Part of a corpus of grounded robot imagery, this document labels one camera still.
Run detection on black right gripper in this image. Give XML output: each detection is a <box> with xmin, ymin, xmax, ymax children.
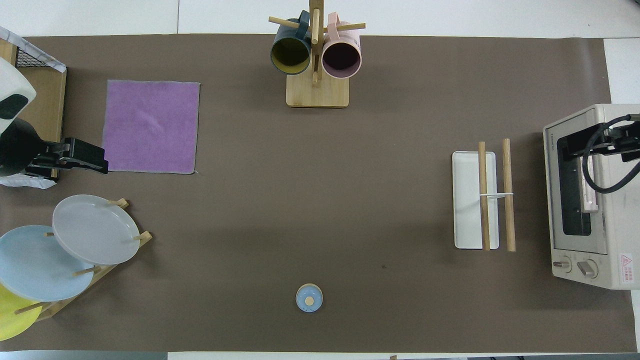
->
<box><xmin>557</xmin><ymin>121</ymin><xmax>640</xmax><ymax>163</ymax></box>

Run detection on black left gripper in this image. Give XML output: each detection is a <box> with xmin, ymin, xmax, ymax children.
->
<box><xmin>22</xmin><ymin>138</ymin><xmax>109</xmax><ymax>180</ymax></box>

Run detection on purple and grey towel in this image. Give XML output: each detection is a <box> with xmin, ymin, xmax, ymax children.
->
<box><xmin>102</xmin><ymin>79</ymin><xmax>202</xmax><ymax>175</ymax></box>

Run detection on wooden plate rack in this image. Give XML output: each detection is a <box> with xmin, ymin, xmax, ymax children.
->
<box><xmin>14</xmin><ymin>198</ymin><xmax>153</xmax><ymax>322</ymax></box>

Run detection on white towel rack wooden bars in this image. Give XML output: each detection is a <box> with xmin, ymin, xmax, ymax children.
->
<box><xmin>452</xmin><ymin>138</ymin><xmax>516</xmax><ymax>252</ymax></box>

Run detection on white crumpled sheet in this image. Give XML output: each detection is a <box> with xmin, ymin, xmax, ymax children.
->
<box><xmin>0</xmin><ymin>170</ymin><xmax>58</xmax><ymax>190</ymax></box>

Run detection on grey plate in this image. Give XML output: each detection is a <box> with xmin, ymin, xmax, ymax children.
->
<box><xmin>52</xmin><ymin>194</ymin><xmax>141</xmax><ymax>266</ymax></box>

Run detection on beige toaster oven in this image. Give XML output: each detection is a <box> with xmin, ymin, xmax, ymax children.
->
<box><xmin>543</xmin><ymin>103</ymin><xmax>640</xmax><ymax>291</ymax></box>

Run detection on light blue plate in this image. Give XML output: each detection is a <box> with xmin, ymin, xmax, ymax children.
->
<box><xmin>0</xmin><ymin>225</ymin><xmax>96</xmax><ymax>302</ymax></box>

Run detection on yellow plate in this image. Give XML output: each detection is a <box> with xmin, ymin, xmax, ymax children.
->
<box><xmin>0</xmin><ymin>282</ymin><xmax>44</xmax><ymax>342</ymax></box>

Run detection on dark teal mug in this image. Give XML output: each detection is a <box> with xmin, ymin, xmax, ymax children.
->
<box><xmin>270</xmin><ymin>10</ymin><xmax>313</xmax><ymax>76</ymax></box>

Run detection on brown table mat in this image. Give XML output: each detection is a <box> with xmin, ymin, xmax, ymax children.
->
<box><xmin>0</xmin><ymin>33</ymin><xmax>638</xmax><ymax>353</ymax></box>

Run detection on wooden mug tree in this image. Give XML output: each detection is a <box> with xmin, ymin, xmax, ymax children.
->
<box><xmin>268</xmin><ymin>0</ymin><xmax>367</xmax><ymax>109</ymax></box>

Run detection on pink mug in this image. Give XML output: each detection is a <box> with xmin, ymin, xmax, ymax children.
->
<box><xmin>321</xmin><ymin>12</ymin><xmax>363</xmax><ymax>80</ymax></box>

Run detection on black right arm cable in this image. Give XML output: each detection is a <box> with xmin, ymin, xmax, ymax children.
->
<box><xmin>582</xmin><ymin>114</ymin><xmax>640</xmax><ymax>194</ymax></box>

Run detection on black wire basket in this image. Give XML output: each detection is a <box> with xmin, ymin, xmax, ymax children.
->
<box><xmin>14</xmin><ymin>45</ymin><xmax>63</xmax><ymax>69</ymax></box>

